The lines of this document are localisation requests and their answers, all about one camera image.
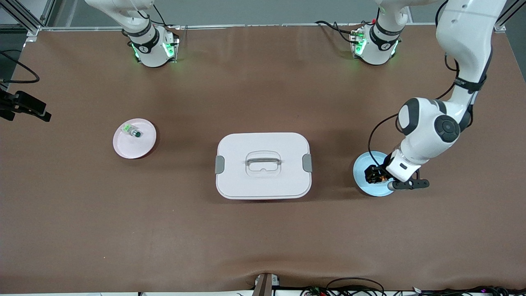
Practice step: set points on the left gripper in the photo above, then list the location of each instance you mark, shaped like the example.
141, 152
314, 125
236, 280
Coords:
376, 173

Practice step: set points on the orange push-button switch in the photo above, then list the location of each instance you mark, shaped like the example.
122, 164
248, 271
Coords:
381, 179

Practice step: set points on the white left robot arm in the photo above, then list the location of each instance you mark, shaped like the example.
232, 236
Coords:
464, 41

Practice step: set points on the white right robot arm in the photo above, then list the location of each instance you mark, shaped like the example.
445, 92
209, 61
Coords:
146, 41

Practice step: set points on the light blue round plate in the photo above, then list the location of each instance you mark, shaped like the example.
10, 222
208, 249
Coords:
363, 187

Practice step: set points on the grey box latch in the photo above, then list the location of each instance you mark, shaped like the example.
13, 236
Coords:
220, 164
307, 163

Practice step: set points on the pink round plate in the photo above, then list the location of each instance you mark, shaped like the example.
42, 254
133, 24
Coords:
133, 148

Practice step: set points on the white lidded storage box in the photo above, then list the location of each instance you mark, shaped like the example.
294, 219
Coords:
263, 185

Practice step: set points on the brown table cover cloth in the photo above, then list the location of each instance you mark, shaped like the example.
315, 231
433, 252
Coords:
263, 82

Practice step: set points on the aluminium frame strut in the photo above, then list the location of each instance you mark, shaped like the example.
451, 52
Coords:
509, 16
24, 16

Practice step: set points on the green push-button switch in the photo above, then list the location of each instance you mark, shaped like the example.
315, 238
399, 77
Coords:
132, 130

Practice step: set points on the aluminium camera mount post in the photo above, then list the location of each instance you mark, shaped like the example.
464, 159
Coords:
263, 285

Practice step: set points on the metal table edge rail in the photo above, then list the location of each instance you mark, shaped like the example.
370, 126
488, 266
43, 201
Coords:
267, 26

